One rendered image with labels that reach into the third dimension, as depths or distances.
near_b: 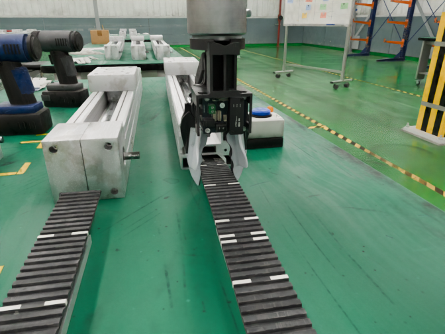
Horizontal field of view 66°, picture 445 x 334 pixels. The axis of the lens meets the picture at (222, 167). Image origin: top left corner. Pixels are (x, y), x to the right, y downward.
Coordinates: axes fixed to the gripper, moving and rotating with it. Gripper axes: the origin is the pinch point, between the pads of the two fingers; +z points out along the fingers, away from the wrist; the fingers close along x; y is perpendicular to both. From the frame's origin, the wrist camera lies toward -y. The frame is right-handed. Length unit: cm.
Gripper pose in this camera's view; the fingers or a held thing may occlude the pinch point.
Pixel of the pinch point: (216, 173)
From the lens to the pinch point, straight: 53.4
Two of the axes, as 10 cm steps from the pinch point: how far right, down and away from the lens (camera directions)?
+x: 9.8, -0.7, 1.7
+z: 0.0, 9.2, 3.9
